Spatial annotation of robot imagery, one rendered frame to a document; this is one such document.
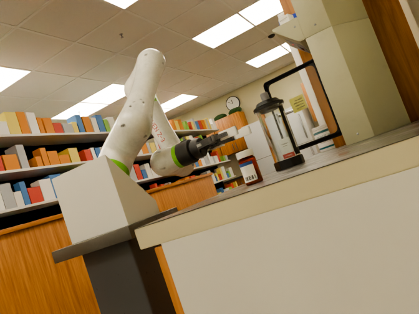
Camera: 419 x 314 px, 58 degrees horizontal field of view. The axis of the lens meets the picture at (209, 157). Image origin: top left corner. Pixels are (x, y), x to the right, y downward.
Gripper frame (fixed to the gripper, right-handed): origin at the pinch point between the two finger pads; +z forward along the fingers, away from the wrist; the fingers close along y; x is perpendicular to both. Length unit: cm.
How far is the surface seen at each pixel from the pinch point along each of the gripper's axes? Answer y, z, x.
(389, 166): -70, 43, 21
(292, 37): 34, 23, -32
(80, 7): 108, -129, -153
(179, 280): -70, 4, 29
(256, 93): 589, -151, -131
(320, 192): -70, 33, 22
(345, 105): 33.9, 33.0, 2.3
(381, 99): 41, 46, 5
